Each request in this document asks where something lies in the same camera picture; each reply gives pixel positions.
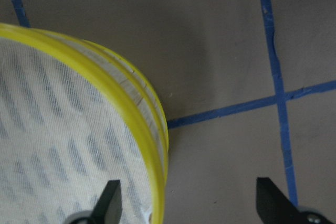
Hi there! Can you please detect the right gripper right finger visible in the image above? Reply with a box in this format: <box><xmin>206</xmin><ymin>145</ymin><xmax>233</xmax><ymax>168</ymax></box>
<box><xmin>256</xmin><ymin>177</ymin><xmax>332</xmax><ymax>224</ymax></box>

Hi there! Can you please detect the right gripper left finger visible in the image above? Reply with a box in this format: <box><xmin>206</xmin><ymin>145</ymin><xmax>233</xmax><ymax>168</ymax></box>
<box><xmin>89</xmin><ymin>180</ymin><xmax>122</xmax><ymax>224</ymax></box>

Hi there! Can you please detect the yellow steamer basket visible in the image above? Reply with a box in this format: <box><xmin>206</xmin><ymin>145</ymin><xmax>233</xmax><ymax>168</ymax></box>
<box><xmin>47</xmin><ymin>30</ymin><xmax>170</xmax><ymax>183</ymax></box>
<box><xmin>1</xmin><ymin>24</ymin><xmax>166</xmax><ymax>223</ymax></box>

